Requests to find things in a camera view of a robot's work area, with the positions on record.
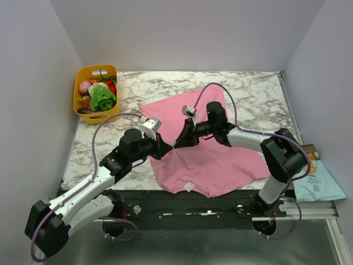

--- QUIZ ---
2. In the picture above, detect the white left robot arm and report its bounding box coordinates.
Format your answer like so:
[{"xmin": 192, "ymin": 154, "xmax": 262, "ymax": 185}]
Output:
[{"xmin": 25, "ymin": 116, "xmax": 172, "ymax": 262}]

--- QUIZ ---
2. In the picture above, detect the purple toy onion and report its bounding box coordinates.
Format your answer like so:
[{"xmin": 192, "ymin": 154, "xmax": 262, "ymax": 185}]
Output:
[{"xmin": 78, "ymin": 80, "xmax": 92, "ymax": 96}]

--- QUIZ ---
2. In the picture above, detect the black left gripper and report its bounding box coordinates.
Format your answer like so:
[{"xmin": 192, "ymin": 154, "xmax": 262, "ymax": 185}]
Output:
[{"xmin": 130, "ymin": 130, "xmax": 174, "ymax": 163}]

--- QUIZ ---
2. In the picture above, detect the yellow plastic basket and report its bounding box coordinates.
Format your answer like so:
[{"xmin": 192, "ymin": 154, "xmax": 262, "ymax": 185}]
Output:
[{"xmin": 73, "ymin": 65, "xmax": 120, "ymax": 124}]

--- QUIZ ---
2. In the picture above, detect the red toy pepper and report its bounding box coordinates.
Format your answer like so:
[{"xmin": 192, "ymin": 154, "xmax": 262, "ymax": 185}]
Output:
[{"xmin": 104, "ymin": 79, "xmax": 117, "ymax": 95}]

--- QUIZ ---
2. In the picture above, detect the green toy lettuce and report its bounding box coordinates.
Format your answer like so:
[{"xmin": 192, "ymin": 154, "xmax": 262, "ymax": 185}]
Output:
[{"xmin": 89, "ymin": 82, "xmax": 117, "ymax": 112}]

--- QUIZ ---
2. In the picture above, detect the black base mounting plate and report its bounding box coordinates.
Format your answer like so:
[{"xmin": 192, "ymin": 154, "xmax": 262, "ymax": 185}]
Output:
[{"xmin": 56, "ymin": 189, "xmax": 289, "ymax": 231}]

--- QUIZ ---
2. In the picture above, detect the purple toy eggplant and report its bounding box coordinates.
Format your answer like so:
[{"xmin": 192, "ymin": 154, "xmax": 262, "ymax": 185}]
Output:
[{"xmin": 77, "ymin": 108, "xmax": 95, "ymax": 114}]

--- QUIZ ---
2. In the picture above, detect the blue snack bag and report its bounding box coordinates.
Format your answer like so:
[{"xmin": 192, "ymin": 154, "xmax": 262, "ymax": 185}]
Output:
[{"xmin": 293, "ymin": 144, "xmax": 347, "ymax": 202}]

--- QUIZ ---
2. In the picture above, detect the aluminium frame rail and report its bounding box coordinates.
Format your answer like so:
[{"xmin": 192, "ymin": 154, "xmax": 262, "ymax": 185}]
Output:
[{"xmin": 252, "ymin": 200, "xmax": 339, "ymax": 221}]

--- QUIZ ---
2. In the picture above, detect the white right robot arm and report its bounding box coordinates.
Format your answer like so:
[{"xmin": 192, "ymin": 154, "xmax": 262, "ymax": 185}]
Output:
[{"xmin": 173, "ymin": 102, "xmax": 311, "ymax": 216}]

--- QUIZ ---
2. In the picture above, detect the pink t-shirt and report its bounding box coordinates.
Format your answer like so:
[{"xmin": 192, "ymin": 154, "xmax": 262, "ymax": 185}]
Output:
[{"xmin": 139, "ymin": 84, "xmax": 272, "ymax": 198}]

